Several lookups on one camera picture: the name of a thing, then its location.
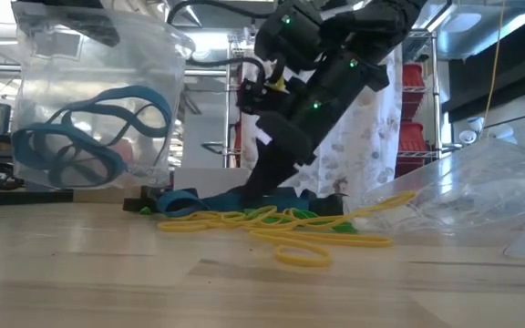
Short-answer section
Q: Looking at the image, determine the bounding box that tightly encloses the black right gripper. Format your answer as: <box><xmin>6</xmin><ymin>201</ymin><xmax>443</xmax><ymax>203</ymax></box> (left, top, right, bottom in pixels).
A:
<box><xmin>242</xmin><ymin>110</ymin><xmax>330</xmax><ymax>213</ymax></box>

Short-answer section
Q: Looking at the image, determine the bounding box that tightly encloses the clear plastic zip bag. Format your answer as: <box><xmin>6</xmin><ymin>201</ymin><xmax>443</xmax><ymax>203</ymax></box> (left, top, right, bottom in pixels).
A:
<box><xmin>352</xmin><ymin>135</ymin><xmax>525</xmax><ymax>234</ymax></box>
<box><xmin>10</xmin><ymin>0</ymin><xmax>197</xmax><ymax>191</ymax></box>

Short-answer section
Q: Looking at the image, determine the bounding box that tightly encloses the dark blue rubber band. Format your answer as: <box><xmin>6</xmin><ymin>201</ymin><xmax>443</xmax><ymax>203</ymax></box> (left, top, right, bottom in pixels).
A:
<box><xmin>46</xmin><ymin>84</ymin><xmax>174</xmax><ymax>175</ymax></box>

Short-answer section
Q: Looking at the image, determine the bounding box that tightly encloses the thin green rubber band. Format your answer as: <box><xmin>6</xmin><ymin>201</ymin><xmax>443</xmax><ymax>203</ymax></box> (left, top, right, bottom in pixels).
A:
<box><xmin>242</xmin><ymin>206</ymin><xmax>360</xmax><ymax>235</ymax></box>

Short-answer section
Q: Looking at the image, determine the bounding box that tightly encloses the black cylinder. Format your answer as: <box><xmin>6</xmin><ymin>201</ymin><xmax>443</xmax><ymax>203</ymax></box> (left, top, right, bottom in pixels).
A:
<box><xmin>0</xmin><ymin>102</ymin><xmax>14</xmax><ymax>138</ymax></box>

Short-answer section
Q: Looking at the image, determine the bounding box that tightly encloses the red plastic bin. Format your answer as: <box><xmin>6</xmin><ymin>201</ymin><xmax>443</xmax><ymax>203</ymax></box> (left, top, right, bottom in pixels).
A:
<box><xmin>394</xmin><ymin>121</ymin><xmax>429</xmax><ymax>177</ymax></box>
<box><xmin>401</xmin><ymin>63</ymin><xmax>427</xmax><ymax>122</ymax></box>

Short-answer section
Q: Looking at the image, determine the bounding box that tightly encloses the white flower-shaped lamp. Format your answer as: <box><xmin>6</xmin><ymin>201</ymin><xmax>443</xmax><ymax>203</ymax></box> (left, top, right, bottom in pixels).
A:
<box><xmin>458</xmin><ymin>116</ymin><xmax>519</xmax><ymax>147</ymax></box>

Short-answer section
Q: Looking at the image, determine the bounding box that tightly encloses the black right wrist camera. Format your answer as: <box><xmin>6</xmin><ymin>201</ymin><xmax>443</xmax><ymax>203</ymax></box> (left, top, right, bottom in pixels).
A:
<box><xmin>236</xmin><ymin>75</ymin><xmax>292</xmax><ymax>116</ymax></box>

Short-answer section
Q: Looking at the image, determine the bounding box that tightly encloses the black aluminium table frame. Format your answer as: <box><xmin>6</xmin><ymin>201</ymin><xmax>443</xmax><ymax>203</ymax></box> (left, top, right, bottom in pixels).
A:
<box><xmin>0</xmin><ymin>189</ymin><xmax>125</xmax><ymax>208</ymax></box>

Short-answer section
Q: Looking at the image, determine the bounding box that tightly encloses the yellow cable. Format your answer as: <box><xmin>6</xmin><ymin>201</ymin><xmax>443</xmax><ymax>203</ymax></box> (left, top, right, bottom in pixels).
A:
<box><xmin>483</xmin><ymin>0</ymin><xmax>507</xmax><ymax>127</ymax></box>

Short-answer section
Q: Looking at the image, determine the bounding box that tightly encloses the silver ceiling duct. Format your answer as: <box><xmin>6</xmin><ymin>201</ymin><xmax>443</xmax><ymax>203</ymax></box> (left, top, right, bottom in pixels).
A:
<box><xmin>426</xmin><ymin>0</ymin><xmax>525</xmax><ymax>63</ymax></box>

